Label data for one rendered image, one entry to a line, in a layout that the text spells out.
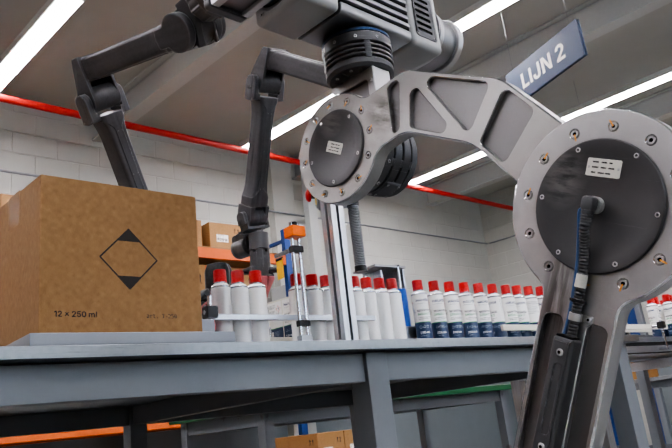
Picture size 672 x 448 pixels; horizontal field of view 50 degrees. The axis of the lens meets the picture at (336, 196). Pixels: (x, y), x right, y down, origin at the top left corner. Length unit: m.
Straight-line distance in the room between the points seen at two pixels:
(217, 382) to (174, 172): 6.06
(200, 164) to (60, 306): 6.35
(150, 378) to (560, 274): 0.71
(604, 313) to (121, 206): 0.83
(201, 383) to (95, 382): 0.19
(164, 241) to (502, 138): 0.65
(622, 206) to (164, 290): 0.80
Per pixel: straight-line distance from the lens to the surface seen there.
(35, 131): 6.83
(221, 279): 1.88
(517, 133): 1.05
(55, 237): 1.27
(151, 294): 1.32
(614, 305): 0.91
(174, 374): 1.31
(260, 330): 1.90
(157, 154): 7.31
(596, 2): 6.37
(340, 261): 1.92
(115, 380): 1.27
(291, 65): 1.92
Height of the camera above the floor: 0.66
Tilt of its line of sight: 18 degrees up
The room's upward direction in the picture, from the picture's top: 7 degrees counter-clockwise
